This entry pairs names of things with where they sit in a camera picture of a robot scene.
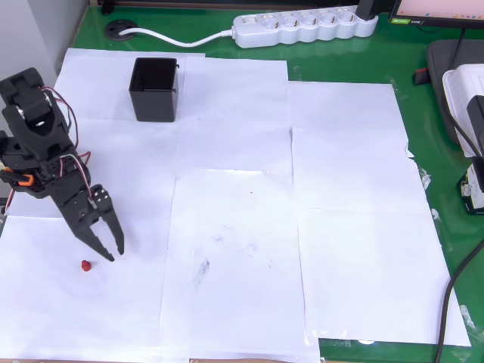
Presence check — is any black desk cable grommet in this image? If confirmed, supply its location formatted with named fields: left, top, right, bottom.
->
left=104, top=20, right=136, bottom=41

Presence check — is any white power strip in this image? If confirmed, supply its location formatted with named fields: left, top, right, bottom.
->
left=231, top=5, right=380, bottom=50

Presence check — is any black power plug adapter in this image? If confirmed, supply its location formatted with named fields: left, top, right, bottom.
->
left=356, top=0, right=380, bottom=21

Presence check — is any red black USB stick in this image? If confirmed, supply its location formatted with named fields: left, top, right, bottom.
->
left=413, top=67, right=431, bottom=87

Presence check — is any orange black table clamp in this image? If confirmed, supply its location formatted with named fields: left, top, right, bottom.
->
left=0, top=168, right=36, bottom=189

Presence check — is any white paper sheet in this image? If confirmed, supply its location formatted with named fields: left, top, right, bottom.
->
left=175, top=56, right=295, bottom=178
left=51, top=48, right=207, bottom=124
left=6, top=116, right=178, bottom=222
left=286, top=81, right=415, bottom=160
left=0, top=214, right=190, bottom=363
left=296, top=206, right=473, bottom=347
left=157, top=168, right=324, bottom=363
left=290, top=126, right=432, bottom=213

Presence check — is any thick black cable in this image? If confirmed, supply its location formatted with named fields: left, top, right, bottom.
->
left=434, top=237, right=484, bottom=363

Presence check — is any dark grey pad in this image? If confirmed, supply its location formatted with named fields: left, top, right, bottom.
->
left=426, top=39, right=484, bottom=152

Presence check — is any black square container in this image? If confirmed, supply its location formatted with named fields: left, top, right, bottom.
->
left=128, top=57, right=181, bottom=123

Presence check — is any white plastic container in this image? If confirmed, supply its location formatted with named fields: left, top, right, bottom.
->
left=442, top=64, right=484, bottom=158

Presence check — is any white power strip cable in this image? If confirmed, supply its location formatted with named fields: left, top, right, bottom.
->
left=118, top=27, right=237, bottom=48

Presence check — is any black computer monitor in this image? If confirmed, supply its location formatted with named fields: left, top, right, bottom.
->
left=389, top=0, right=484, bottom=33

